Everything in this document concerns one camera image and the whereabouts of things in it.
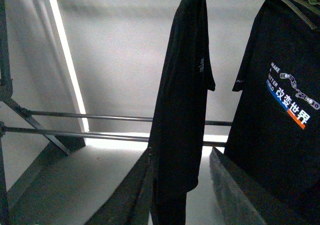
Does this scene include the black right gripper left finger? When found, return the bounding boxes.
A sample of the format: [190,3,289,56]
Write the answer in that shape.
[86,147,154,225]

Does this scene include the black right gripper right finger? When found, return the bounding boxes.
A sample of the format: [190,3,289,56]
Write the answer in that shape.
[209,146,308,225]

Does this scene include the black printed t-shirt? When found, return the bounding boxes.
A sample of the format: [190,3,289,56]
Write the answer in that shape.
[148,0,216,225]

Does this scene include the olive green clothes hanger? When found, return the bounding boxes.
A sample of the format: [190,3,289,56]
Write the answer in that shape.
[255,0,320,31]

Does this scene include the black t-shirt right side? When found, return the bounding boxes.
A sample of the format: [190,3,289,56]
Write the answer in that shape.
[224,0,320,225]

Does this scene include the rack crossbar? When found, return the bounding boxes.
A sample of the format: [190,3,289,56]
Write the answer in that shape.
[27,110,233,127]
[0,126,228,148]

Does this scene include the upper lower rack crossbar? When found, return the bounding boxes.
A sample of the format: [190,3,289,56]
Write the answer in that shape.
[27,110,233,127]

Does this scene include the dark rack side frame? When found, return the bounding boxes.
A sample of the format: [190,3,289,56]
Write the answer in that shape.
[0,0,89,225]

